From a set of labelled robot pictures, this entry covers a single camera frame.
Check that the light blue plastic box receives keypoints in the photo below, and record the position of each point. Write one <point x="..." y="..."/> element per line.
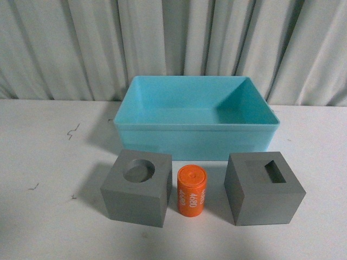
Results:
<point x="195" y="117"/>

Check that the gray cube with round hole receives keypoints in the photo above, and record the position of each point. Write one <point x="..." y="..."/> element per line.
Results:
<point x="138" y="187"/>

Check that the orange cylinder part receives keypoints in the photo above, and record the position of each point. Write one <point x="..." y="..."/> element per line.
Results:
<point x="191" y="190"/>

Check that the gray cube with rectangular hole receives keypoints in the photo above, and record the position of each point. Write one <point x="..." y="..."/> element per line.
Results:
<point x="262" y="189"/>

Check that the white pleated curtain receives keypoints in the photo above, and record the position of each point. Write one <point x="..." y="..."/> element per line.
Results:
<point x="294" y="51"/>

